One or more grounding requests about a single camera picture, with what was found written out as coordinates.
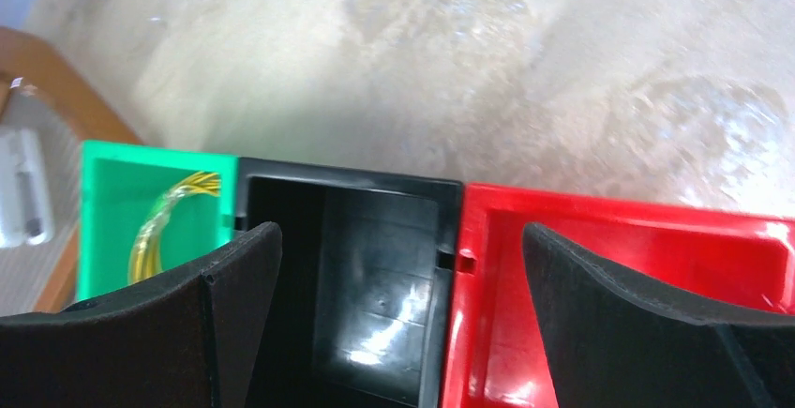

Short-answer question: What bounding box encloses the white stapler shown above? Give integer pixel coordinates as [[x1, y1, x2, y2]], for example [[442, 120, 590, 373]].
[[1, 126, 55, 249]]

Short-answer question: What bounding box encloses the yellow coiled cable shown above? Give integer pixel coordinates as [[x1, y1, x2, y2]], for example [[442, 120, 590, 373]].
[[127, 171, 223, 286]]

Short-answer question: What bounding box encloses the wooden shelf rack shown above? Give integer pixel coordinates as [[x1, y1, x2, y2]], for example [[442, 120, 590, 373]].
[[1, 27, 141, 315]]

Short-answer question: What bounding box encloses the black plastic bin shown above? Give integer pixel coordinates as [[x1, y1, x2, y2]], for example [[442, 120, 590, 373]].
[[236, 158, 463, 407]]

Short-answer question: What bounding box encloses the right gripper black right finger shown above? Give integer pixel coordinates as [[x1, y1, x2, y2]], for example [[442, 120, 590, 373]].
[[522, 223, 794, 407]]

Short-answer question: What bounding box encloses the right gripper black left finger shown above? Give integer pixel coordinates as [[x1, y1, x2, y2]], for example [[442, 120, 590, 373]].
[[1, 222, 282, 407]]

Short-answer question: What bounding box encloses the green plastic bin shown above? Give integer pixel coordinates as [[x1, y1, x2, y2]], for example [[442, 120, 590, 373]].
[[76, 141, 238, 301]]

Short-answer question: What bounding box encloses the red plastic bin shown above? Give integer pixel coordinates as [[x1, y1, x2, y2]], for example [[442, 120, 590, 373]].
[[442, 183, 794, 407]]

